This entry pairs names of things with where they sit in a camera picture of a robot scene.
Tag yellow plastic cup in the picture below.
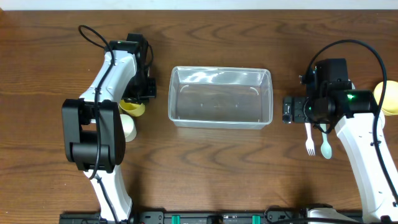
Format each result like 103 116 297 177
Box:
119 100 146 117

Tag cream plastic cup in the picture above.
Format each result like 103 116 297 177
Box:
120 114 137 142

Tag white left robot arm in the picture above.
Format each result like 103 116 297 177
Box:
62 34 157 223

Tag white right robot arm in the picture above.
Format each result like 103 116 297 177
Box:
282 58 397 223

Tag clear plastic container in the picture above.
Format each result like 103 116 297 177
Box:
168 66 273 129

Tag white plastic fork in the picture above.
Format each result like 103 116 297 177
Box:
305 123 315 156

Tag mint green plastic spoon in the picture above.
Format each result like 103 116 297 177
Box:
320 124 332 159

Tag yellow plastic bowl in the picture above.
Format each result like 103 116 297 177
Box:
373 80 397 116

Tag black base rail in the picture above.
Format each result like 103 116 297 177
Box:
58 207 364 224

